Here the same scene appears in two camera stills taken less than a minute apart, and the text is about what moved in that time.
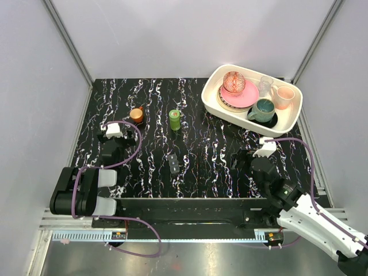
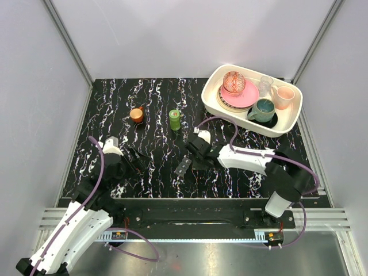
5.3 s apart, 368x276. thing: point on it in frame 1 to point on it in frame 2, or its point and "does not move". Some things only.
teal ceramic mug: x=263 y=110 does not move
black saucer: x=269 y=123 does not move
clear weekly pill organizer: x=173 y=163 to x=183 y=167
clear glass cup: x=265 y=84 does not move
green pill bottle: x=175 y=120 does not move
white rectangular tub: x=287 y=117 does not move
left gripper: x=127 y=142 to x=141 y=162
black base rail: x=138 y=214 does not move
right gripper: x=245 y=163 to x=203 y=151
